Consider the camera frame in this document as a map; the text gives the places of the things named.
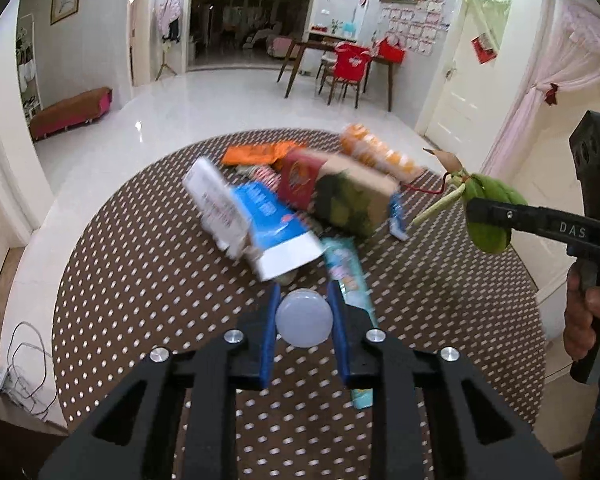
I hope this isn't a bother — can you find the person's right hand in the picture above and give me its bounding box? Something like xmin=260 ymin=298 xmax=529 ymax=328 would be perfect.
xmin=564 ymin=264 xmax=600 ymax=373

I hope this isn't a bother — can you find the small blue wrapper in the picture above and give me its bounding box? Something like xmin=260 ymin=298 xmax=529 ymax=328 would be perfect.
xmin=387 ymin=194 xmax=411 ymax=241

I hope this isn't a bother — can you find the small framed wall picture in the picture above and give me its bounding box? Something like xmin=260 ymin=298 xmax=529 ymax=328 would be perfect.
xmin=50 ymin=0 xmax=82 ymax=26

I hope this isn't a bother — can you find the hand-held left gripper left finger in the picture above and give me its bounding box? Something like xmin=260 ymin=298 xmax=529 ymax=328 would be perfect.
xmin=39 ymin=282 xmax=283 ymax=480

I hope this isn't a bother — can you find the wall of paper certificates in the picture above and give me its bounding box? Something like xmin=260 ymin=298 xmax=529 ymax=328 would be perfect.
xmin=377 ymin=0 xmax=453 ymax=56

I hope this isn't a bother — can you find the red door ornament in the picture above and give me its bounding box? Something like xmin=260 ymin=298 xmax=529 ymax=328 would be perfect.
xmin=471 ymin=34 xmax=498 ymax=65

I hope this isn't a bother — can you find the white cardboard box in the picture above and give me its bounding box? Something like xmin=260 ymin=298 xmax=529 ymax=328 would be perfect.
xmin=182 ymin=156 xmax=253 ymax=261

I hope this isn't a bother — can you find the round dotted brown table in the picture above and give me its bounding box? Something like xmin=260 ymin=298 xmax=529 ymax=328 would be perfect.
xmin=50 ymin=129 xmax=548 ymax=480

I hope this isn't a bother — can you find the red and white wrapper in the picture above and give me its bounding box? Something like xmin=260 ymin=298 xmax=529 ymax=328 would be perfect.
xmin=250 ymin=164 xmax=282 ymax=192

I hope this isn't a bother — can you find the red padded bench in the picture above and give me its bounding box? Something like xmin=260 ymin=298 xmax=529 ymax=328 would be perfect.
xmin=28 ymin=86 xmax=113 ymax=142

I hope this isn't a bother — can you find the green leafy twig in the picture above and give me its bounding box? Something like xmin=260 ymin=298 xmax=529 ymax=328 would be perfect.
xmin=412 ymin=147 xmax=528 ymax=256

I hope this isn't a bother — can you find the flat orange packet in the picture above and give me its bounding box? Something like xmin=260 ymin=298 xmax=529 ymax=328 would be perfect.
xmin=221 ymin=142 xmax=308 ymax=170

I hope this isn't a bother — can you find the teal tube wrapper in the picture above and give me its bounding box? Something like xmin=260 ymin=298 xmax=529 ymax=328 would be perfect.
xmin=321 ymin=236 xmax=381 ymax=411

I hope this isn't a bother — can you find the coat stand with pink clothes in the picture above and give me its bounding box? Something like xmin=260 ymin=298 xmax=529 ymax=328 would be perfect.
xmin=155 ymin=0 xmax=183 ymax=81

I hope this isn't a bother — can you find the red and brown carton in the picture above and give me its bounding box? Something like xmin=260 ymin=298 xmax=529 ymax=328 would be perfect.
xmin=278 ymin=147 xmax=400 ymax=239

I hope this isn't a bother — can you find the chair with red cover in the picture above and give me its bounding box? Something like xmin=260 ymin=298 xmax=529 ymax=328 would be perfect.
xmin=319 ymin=44 xmax=371 ymax=108

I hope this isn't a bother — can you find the orange snack bag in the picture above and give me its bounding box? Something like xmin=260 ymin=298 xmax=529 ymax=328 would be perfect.
xmin=340 ymin=124 xmax=426 ymax=184

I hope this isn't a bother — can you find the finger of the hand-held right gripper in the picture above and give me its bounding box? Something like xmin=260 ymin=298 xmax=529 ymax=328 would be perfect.
xmin=466 ymin=197 xmax=543 ymax=236

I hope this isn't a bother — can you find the wooden dining table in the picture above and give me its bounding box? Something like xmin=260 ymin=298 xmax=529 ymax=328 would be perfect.
xmin=276 ymin=30 xmax=406 ymax=112

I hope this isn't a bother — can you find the pink lace curtain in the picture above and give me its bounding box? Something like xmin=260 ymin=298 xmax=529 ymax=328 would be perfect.
xmin=480 ymin=0 xmax=600 ymax=181

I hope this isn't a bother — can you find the red bag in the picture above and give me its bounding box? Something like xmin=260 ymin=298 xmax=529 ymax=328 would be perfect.
xmin=376 ymin=37 xmax=408 ymax=63

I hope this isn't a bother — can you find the white plant rack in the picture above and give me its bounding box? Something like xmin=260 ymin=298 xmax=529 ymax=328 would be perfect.
xmin=16 ymin=12 xmax=43 ymax=121

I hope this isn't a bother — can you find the blue and white box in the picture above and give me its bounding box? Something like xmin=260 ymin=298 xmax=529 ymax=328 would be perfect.
xmin=228 ymin=182 xmax=323 ymax=282

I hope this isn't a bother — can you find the white light bulb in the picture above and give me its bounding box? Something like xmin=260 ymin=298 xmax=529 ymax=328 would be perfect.
xmin=275 ymin=289 xmax=336 ymax=348

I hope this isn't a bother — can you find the white panel door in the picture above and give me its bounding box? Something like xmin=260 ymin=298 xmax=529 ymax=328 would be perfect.
xmin=415 ymin=0 xmax=511 ymax=148

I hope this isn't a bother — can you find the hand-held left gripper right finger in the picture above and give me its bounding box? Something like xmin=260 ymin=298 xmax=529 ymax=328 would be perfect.
xmin=327 ymin=280 xmax=566 ymax=480

